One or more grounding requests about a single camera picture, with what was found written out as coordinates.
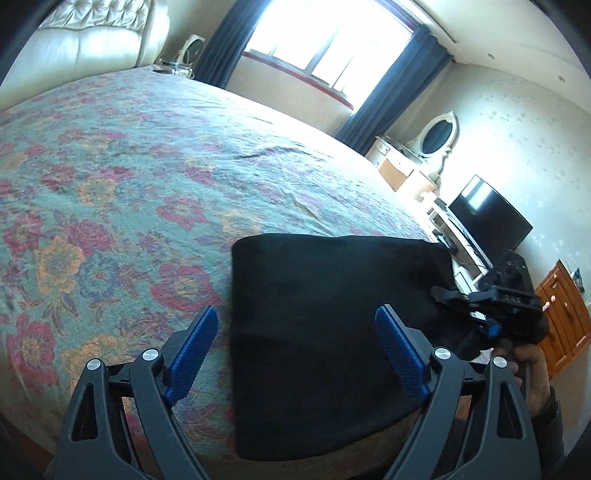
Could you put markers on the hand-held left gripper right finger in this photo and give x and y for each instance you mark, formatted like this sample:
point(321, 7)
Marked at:
point(401, 355)

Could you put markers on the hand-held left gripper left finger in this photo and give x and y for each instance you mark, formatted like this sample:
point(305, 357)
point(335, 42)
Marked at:
point(194, 355)

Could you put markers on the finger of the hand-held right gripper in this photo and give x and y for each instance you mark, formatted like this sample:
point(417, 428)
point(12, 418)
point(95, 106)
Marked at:
point(457, 296)
point(493, 330)

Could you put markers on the black pants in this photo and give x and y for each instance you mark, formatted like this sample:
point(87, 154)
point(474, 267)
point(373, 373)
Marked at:
point(323, 323)

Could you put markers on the person's right hand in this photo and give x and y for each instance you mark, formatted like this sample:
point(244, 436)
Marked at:
point(538, 374)

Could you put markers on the white television stand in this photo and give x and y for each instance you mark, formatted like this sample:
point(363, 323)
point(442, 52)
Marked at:
point(461, 249)

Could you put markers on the brown wooden cabinet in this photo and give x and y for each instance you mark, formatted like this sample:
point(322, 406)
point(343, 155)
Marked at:
point(563, 318)

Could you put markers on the black flat television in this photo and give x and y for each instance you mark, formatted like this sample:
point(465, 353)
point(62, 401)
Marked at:
point(489, 217)

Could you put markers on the white dressing table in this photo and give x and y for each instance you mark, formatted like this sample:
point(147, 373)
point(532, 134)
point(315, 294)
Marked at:
point(397, 166)

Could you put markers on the oval vanity mirror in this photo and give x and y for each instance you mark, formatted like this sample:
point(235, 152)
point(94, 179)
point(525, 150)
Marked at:
point(436, 138)

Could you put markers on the bed with floral cover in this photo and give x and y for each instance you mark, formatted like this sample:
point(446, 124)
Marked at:
point(138, 184)

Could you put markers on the blue curtain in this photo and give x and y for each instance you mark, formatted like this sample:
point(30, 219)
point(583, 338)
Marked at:
point(226, 46)
point(397, 92)

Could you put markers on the window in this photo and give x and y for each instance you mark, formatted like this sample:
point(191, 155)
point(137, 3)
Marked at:
point(323, 41)

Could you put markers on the white box fan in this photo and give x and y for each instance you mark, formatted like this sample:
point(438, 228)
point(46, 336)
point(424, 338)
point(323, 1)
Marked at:
point(191, 50)

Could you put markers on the cream tufted leather headboard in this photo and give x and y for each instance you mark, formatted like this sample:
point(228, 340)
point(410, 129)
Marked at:
point(92, 41)

